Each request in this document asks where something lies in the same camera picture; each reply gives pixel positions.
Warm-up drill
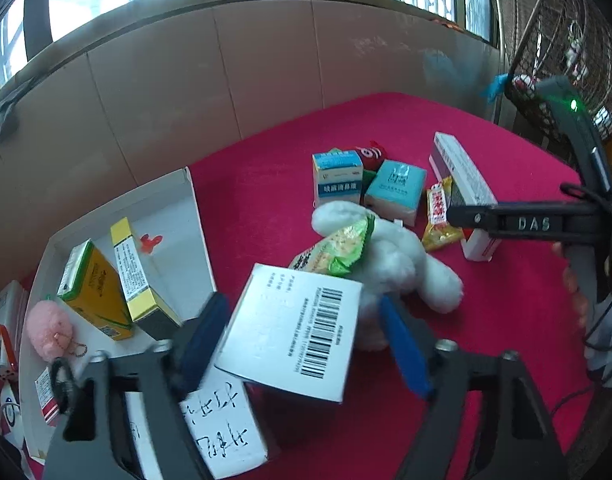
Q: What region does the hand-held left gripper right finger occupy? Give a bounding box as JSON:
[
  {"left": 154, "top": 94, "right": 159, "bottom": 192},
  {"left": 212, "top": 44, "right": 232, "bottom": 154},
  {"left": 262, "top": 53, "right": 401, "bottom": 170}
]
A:
[{"left": 380, "top": 296, "right": 569, "bottom": 480}]

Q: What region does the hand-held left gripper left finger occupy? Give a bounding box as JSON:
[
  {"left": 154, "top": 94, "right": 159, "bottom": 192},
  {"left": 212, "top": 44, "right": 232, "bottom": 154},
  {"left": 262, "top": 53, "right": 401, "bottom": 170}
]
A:
[{"left": 41, "top": 292, "right": 231, "bottom": 480}]

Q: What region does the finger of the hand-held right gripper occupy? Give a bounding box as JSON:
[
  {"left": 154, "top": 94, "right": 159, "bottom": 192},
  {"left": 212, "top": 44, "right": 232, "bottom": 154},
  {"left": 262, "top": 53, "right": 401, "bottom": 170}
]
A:
[{"left": 446, "top": 203, "right": 502, "bottom": 242}]

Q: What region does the white purple medicine box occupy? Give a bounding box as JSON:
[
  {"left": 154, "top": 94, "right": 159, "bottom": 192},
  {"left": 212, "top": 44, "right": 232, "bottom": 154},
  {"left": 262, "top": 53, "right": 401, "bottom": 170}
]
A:
[{"left": 429, "top": 131, "right": 502, "bottom": 262}]

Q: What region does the white barcode box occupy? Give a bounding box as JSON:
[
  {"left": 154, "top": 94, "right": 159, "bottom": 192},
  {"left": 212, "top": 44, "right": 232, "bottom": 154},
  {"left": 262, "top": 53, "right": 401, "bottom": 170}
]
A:
[{"left": 213, "top": 262, "right": 364, "bottom": 403}]

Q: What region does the white cardboard tray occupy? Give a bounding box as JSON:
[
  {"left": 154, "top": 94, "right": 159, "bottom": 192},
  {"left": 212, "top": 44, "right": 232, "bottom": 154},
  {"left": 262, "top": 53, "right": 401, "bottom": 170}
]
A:
[{"left": 23, "top": 167, "right": 217, "bottom": 466}]

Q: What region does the person's right hand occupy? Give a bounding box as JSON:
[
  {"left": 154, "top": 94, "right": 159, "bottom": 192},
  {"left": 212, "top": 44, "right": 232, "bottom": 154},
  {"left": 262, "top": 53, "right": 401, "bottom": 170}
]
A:
[{"left": 553, "top": 242, "right": 590, "bottom": 331}]

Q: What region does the red yellow snack packet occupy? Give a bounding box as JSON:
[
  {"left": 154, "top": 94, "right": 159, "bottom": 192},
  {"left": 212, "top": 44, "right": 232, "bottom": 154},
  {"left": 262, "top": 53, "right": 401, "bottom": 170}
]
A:
[{"left": 422, "top": 177, "right": 464, "bottom": 253}]

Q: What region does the white plush rabbit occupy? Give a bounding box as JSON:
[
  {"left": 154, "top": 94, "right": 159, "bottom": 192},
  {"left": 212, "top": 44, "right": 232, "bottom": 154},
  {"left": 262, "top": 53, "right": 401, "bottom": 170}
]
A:
[{"left": 311, "top": 201, "right": 464, "bottom": 351}]

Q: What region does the teal tissue pack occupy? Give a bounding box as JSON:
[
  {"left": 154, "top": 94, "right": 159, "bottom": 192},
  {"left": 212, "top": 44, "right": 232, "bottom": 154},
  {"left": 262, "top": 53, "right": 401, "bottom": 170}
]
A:
[{"left": 364, "top": 160, "right": 429, "bottom": 227}]

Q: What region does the yellow white box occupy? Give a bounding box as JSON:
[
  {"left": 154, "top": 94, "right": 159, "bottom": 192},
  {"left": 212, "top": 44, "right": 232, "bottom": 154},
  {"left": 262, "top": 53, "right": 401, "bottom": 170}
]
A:
[{"left": 109, "top": 217, "right": 184, "bottom": 341}]

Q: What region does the white handwritten note card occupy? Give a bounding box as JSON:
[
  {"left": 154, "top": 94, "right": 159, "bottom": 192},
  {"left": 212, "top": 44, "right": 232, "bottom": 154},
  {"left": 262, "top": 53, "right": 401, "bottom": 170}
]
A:
[{"left": 123, "top": 365, "right": 269, "bottom": 480}]

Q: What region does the green snack packet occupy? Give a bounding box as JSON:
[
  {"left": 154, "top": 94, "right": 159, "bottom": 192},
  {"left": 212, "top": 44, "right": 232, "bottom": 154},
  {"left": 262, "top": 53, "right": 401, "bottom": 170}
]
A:
[{"left": 288, "top": 212, "right": 377, "bottom": 278}]

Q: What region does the yellow green box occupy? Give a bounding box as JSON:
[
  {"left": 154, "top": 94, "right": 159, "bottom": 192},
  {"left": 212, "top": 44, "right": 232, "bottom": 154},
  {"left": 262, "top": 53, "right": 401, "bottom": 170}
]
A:
[{"left": 56, "top": 239, "right": 134, "bottom": 342}]

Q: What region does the red white patterned cushion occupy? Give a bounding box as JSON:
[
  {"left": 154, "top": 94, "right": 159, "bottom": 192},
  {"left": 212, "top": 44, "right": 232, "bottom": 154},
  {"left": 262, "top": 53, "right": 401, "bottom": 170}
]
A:
[{"left": 510, "top": 74, "right": 554, "bottom": 111}]

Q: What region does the blue white medicine box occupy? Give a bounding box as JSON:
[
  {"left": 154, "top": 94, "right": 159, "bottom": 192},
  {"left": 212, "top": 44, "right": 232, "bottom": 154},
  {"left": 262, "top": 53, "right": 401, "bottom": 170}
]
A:
[{"left": 312, "top": 150, "right": 364, "bottom": 208}]

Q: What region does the pink textured mat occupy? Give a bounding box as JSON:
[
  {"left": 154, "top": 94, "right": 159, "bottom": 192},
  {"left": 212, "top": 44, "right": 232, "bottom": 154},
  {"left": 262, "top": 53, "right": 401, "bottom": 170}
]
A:
[{"left": 186, "top": 91, "right": 601, "bottom": 480}]

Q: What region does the pale blue cloth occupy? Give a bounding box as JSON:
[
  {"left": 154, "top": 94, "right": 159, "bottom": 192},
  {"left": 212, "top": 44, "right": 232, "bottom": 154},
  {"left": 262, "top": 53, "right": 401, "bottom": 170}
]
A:
[{"left": 584, "top": 300, "right": 612, "bottom": 388}]

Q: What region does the red white small packet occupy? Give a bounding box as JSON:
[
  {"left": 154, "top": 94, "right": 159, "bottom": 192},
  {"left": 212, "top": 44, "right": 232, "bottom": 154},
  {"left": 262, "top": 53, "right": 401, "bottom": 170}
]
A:
[{"left": 35, "top": 367, "right": 63, "bottom": 424}]

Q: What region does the white flat box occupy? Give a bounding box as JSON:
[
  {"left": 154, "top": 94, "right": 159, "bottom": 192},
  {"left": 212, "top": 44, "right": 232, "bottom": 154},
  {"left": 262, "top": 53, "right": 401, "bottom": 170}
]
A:
[{"left": 0, "top": 280, "right": 31, "bottom": 356}]

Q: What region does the brown cardboard sheet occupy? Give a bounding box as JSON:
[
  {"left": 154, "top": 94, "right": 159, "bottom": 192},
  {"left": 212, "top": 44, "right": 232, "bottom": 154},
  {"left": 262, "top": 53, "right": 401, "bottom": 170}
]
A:
[{"left": 0, "top": 0, "right": 501, "bottom": 281}]

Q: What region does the black cable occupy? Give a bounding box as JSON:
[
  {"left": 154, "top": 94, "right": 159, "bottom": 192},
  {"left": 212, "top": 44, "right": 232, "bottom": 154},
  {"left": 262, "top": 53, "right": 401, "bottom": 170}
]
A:
[{"left": 550, "top": 182, "right": 612, "bottom": 416}]

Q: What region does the pink plush keychain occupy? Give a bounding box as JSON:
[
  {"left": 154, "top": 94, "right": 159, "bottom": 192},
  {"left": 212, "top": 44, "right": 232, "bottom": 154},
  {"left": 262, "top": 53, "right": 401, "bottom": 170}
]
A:
[{"left": 26, "top": 300, "right": 89, "bottom": 361}]

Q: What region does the wire fan guard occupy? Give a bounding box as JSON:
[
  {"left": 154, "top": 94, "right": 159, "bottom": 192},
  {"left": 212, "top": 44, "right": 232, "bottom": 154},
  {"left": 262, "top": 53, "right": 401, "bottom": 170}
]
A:
[{"left": 496, "top": 0, "right": 612, "bottom": 142}]

